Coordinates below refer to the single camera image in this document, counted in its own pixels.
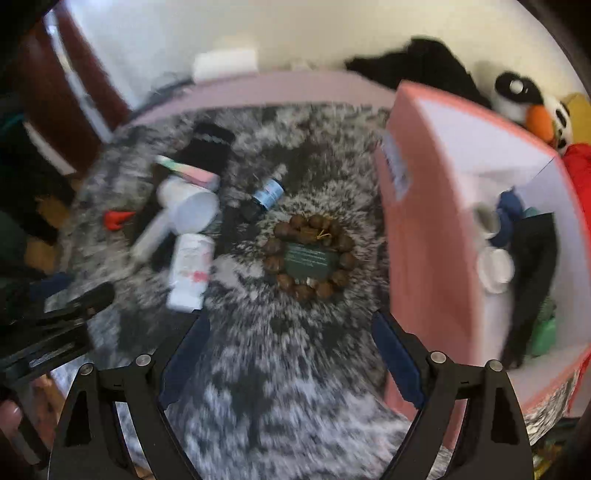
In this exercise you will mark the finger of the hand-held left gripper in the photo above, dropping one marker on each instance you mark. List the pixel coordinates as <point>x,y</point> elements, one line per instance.
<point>87,297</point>
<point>46,344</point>

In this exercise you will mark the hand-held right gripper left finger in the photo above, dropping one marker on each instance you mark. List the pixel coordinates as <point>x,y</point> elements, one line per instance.
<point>184,360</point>

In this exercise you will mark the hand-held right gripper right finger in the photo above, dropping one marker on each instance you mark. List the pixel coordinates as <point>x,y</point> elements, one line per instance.
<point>397,360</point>

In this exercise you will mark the person's left hand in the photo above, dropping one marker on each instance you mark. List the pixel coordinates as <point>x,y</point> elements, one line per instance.
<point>9,414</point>

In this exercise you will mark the red clip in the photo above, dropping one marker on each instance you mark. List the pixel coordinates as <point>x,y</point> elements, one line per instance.
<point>116,219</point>

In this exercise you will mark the white tube with pink print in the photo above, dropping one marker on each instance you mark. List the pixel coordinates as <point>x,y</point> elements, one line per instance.
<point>189,272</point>

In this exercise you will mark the grey shaggy rug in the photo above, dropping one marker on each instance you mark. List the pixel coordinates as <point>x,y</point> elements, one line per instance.
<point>277,369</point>

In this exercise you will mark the white hair dryer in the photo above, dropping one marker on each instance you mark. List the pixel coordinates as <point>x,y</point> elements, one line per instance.
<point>184,207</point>

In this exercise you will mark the dark green card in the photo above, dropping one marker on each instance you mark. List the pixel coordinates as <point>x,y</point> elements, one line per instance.
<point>309,261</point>

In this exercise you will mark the white round jar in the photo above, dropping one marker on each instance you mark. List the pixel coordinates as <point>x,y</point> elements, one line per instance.
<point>495,270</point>

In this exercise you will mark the pink storage box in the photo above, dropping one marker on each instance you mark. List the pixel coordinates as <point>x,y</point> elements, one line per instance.
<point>429,230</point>

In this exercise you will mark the green plastic item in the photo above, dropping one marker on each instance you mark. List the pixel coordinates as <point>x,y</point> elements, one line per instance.
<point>545,330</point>

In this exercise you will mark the black garment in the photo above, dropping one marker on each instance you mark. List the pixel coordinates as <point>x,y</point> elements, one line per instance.
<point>531,277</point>

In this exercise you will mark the pastel striped small box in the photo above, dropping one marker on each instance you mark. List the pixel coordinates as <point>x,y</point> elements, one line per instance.
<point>189,173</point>

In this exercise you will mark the blue cloth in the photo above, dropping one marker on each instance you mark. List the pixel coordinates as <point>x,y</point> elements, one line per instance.
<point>508,217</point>

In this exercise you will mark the blue dropper bottle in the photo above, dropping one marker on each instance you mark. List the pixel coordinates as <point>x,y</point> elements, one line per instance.
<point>267,193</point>

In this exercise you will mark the black sock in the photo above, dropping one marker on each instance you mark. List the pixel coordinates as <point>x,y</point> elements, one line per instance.
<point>207,143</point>

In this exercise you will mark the dark brown wooden door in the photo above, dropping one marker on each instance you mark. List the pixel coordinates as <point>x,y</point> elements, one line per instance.
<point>55,83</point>

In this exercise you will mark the red cloth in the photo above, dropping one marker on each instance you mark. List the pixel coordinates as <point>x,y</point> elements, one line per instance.
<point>579,168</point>

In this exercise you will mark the pink desk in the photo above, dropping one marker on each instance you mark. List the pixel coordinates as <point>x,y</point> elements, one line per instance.
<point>277,87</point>

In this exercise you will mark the black and white penguin plush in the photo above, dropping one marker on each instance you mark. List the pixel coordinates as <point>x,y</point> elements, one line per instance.
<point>531,101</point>

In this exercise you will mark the black cloth pile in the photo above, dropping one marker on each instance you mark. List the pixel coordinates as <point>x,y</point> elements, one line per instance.
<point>425,64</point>

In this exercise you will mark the yellow plush toy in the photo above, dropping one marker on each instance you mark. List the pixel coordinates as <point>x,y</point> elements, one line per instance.
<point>577,108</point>

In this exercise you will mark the white wall box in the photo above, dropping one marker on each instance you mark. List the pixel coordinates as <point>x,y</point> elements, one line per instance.
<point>224,62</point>

